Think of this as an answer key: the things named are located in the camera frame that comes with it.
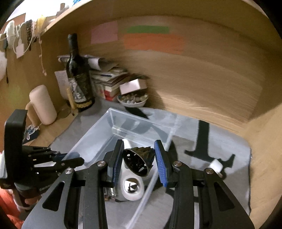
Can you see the clear plastic storage box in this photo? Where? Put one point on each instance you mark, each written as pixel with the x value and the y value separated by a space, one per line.
pixel 134 131

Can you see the round glass lens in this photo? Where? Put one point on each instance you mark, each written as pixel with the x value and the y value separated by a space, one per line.
pixel 63 113

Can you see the yellow lip balm tube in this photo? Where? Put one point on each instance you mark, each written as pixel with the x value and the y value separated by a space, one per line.
pixel 71 101

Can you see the green paper note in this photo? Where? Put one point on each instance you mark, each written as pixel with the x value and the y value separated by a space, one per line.
pixel 149 29

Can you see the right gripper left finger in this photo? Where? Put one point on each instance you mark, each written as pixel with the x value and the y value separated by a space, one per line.
pixel 114 163

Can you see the white handheld massager device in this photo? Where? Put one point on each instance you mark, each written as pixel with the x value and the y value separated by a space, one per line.
pixel 131 186

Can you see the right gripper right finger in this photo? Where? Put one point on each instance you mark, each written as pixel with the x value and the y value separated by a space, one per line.
pixel 165 169

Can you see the pink paper note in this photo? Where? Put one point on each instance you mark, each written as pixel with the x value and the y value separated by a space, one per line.
pixel 103 33

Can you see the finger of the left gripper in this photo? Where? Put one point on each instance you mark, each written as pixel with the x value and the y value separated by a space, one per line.
pixel 64 164
pixel 58 156

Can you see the black ribbed cone object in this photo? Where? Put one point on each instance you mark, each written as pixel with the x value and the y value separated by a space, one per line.
pixel 139 160

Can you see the stack of books and papers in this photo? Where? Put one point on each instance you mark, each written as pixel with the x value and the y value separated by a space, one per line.
pixel 104 72

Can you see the white handwritten note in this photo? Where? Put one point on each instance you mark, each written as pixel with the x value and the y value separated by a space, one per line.
pixel 63 83

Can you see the dark elephant label wine bottle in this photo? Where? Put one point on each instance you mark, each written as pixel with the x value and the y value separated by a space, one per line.
pixel 78 76

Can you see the orange paper note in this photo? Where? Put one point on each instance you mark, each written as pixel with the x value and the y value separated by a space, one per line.
pixel 167 43

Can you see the person's left hand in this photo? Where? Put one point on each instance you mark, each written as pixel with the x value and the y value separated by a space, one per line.
pixel 21 203

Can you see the white bowl of stones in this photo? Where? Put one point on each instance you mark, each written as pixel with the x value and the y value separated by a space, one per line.
pixel 133 100

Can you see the small white cardboard box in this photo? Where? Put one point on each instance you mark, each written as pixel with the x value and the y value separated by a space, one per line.
pixel 132 86

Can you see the grey and black mat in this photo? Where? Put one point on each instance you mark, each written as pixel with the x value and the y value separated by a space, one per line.
pixel 201 199

